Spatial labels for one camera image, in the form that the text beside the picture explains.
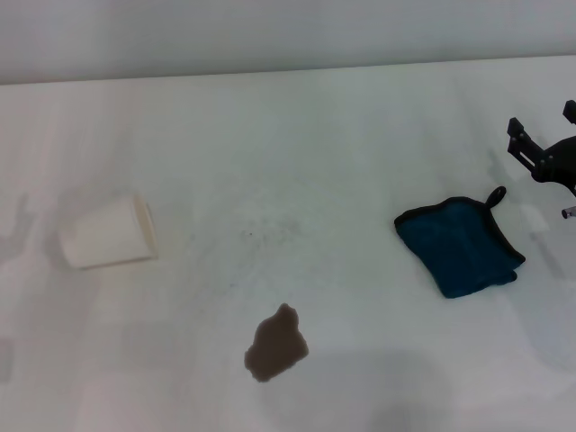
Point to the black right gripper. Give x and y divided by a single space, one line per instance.
562 162

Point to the blue rag with black trim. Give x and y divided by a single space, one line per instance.
454 252

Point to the white paper cup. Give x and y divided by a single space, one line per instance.
103 234

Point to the dark brown water stain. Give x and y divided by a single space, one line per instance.
274 346

